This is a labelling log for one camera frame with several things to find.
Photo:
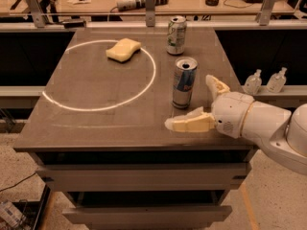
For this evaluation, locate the clear sanitizer bottle right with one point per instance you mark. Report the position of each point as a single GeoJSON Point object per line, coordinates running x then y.
{"type": "Point", "coordinates": [277, 81]}

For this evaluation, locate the upper grey drawer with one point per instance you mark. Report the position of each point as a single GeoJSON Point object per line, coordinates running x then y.
{"type": "Point", "coordinates": [136, 178]}

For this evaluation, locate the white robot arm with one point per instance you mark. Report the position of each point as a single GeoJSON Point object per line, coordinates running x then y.
{"type": "Point", "coordinates": [279, 133]}

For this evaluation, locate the clear sanitizer bottle left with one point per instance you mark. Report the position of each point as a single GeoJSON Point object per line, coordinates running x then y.
{"type": "Point", "coordinates": [253, 83]}

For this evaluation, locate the yellow sponge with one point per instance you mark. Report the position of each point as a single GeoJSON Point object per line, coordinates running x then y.
{"type": "Point", "coordinates": [123, 49]}

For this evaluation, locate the metal bracket middle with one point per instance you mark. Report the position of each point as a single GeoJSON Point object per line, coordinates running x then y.
{"type": "Point", "coordinates": [150, 14]}

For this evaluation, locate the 7up can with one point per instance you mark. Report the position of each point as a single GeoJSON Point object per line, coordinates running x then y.
{"type": "Point", "coordinates": [176, 35]}

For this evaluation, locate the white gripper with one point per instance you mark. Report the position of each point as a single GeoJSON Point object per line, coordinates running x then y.
{"type": "Point", "coordinates": [230, 113]}

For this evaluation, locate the clear sanitizer bottle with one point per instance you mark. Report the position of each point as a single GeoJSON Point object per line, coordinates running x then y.
{"type": "Point", "coordinates": [253, 83]}
{"type": "Point", "coordinates": [277, 81]}

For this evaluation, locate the black crate on floor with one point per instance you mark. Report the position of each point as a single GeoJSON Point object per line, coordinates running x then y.
{"type": "Point", "coordinates": [23, 214]}

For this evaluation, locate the grey drawer cabinet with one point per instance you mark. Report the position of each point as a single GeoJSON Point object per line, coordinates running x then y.
{"type": "Point", "coordinates": [98, 111]}

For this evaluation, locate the lower grey drawer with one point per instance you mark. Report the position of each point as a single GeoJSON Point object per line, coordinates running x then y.
{"type": "Point", "coordinates": [142, 218]}

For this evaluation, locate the metal bracket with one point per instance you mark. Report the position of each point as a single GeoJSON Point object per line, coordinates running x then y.
{"type": "Point", "coordinates": [36, 13]}
{"type": "Point", "coordinates": [264, 16]}
{"type": "Point", "coordinates": [150, 14]}

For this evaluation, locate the grey drawer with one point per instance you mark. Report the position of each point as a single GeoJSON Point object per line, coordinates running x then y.
{"type": "Point", "coordinates": [136, 178]}
{"type": "Point", "coordinates": [142, 218]}

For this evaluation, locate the red bull can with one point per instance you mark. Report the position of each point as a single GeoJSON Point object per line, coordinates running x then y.
{"type": "Point", "coordinates": [184, 77]}

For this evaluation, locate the metal bracket right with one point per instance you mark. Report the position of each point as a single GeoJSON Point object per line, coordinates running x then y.
{"type": "Point", "coordinates": [264, 16]}

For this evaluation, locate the metal bracket left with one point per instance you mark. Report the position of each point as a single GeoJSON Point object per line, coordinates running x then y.
{"type": "Point", "coordinates": [36, 13]}

